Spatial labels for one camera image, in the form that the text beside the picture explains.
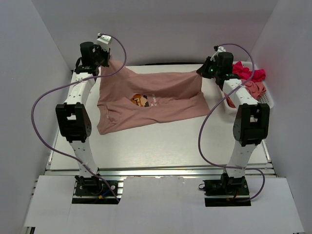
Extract dusty pink t shirt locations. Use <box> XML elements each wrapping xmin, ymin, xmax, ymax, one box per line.
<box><xmin>97</xmin><ymin>60</ymin><xmax>210</xmax><ymax>135</ymax></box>

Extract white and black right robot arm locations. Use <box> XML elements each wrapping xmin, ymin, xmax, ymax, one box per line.
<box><xmin>197</xmin><ymin>49</ymin><xmax>270</xmax><ymax>196</ymax></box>

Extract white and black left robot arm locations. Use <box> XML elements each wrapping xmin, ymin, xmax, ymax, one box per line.
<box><xmin>56</xmin><ymin>41</ymin><xmax>109</xmax><ymax>195</ymax></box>

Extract magenta t shirt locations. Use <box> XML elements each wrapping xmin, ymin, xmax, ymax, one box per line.
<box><xmin>233</xmin><ymin>61</ymin><xmax>266</xmax><ymax>82</ymax></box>

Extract coral pink t shirt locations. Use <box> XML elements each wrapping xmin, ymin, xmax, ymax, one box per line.
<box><xmin>226</xmin><ymin>81</ymin><xmax>267</xmax><ymax>108</ymax></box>

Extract white perforated plastic basket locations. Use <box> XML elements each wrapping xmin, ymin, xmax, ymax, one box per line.
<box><xmin>223</xmin><ymin>61</ymin><xmax>275</xmax><ymax>114</ymax></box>

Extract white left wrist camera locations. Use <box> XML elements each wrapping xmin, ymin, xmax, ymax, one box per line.
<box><xmin>96</xmin><ymin>33</ymin><xmax>112</xmax><ymax>52</ymax></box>

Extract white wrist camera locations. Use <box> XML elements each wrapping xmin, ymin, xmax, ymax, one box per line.
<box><xmin>210</xmin><ymin>46</ymin><xmax>226</xmax><ymax>61</ymax></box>
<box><xmin>96</xmin><ymin>33</ymin><xmax>112</xmax><ymax>52</ymax></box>

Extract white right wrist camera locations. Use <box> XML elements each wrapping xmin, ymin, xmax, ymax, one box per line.
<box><xmin>210</xmin><ymin>46</ymin><xmax>226</xmax><ymax>61</ymax></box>

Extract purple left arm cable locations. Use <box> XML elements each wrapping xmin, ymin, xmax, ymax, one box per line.
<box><xmin>31</xmin><ymin>33</ymin><xmax>127</xmax><ymax>203</ymax></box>

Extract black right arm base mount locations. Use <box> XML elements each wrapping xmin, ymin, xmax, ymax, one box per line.
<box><xmin>198</xmin><ymin>179</ymin><xmax>251</xmax><ymax>207</ymax></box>

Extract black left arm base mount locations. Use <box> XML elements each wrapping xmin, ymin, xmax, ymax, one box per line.
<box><xmin>72</xmin><ymin>181</ymin><xmax>119</xmax><ymax>205</ymax></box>

